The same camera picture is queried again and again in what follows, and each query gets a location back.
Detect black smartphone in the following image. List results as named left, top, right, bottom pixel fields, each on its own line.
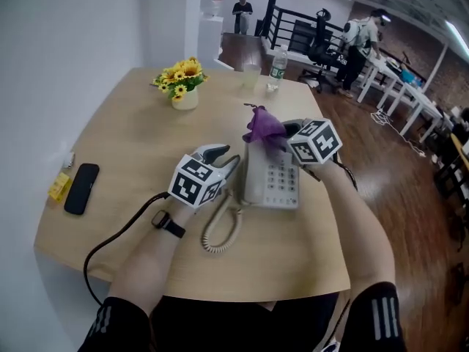
left=63, top=163, right=100, bottom=216

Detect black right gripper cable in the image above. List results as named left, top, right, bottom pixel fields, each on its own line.
left=322, top=154, right=359, bottom=346

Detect small yellow box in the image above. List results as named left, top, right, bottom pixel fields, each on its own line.
left=47, top=172, right=71, bottom=201

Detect white water dispenser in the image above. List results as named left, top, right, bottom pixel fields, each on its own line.
left=199, top=15, right=224, bottom=61

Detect grey telephone handset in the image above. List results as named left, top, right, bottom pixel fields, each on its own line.
left=240, top=142, right=267, bottom=207

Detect person's white shoe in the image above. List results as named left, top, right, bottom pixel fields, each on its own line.
left=318, top=337, right=341, bottom=352

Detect light wooden side table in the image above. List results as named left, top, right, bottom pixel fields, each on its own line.
left=450, top=132, right=469, bottom=161

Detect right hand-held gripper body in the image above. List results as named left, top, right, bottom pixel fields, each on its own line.
left=281, top=117, right=344, bottom=166

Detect beige telephone cord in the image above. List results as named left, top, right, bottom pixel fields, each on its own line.
left=201, top=191, right=245, bottom=254

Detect person's black clothing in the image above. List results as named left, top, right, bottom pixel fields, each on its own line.
left=76, top=281, right=407, bottom=352

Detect white table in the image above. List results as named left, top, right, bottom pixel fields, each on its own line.
left=357, top=55, right=404, bottom=104
left=380, top=78, right=444, bottom=144

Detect black metal railing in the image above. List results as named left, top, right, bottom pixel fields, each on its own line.
left=260, top=0, right=347, bottom=56

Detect blue bag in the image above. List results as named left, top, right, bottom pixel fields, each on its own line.
left=401, top=67, right=422, bottom=86

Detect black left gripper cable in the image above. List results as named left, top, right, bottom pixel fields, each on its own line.
left=83, top=191, right=171, bottom=307

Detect grey desk telephone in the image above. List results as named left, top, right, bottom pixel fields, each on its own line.
left=237, top=141, right=300, bottom=211

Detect black office chair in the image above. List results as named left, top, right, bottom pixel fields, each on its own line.
left=297, top=9, right=344, bottom=94

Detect yellow artificial sunflowers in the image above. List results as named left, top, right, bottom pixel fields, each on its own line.
left=152, top=56, right=210, bottom=103

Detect white floor cable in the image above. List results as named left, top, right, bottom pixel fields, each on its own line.
left=370, top=109, right=428, bottom=158

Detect ceiling tube light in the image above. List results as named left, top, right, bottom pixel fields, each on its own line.
left=445, top=19, right=469, bottom=56

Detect clear plastic water bottle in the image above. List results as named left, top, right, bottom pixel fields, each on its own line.
left=266, top=44, right=289, bottom=93

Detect white flower vase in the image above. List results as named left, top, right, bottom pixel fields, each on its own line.
left=171, top=86, right=199, bottom=111

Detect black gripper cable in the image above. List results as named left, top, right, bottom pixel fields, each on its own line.
left=83, top=191, right=171, bottom=307
left=322, top=154, right=359, bottom=346

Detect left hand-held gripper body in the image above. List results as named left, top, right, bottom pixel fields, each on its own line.
left=167, top=144, right=232, bottom=210

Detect person's right forearm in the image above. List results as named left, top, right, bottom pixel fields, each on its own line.
left=310, top=159, right=397, bottom=302

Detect clear plastic cup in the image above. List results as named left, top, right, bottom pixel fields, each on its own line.
left=241, top=63, right=262, bottom=89

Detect white backpack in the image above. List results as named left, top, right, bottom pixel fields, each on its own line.
left=342, top=19, right=363, bottom=46

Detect purple cloth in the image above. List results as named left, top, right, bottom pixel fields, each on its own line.
left=242, top=103, right=289, bottom=157

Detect person's left forearm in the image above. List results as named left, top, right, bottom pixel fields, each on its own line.
left=108, top=196, right=206, bottom=317

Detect black smartwatch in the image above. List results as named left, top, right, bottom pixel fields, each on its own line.
left=151, top=210, right=187, bottom=239

